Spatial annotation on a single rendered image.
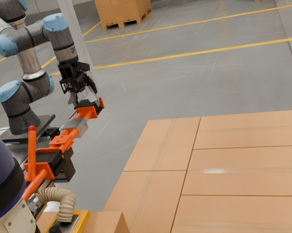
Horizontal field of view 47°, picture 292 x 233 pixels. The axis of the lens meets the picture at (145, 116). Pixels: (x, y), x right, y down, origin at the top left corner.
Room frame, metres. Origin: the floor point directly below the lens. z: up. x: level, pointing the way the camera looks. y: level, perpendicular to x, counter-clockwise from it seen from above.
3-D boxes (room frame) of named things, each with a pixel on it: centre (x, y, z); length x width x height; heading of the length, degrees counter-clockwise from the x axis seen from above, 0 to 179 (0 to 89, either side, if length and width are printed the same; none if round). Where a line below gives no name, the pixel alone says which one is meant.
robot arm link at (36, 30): (1.28, 0.28, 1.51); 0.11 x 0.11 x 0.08; 31
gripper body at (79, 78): (1.19, 0.22, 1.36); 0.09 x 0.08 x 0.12; 158
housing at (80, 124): (1.09, 0.25, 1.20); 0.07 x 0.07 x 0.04; 69
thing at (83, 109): (1.21, 0.20, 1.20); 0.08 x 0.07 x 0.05; 159
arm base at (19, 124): (1.59, 0.60, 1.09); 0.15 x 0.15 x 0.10
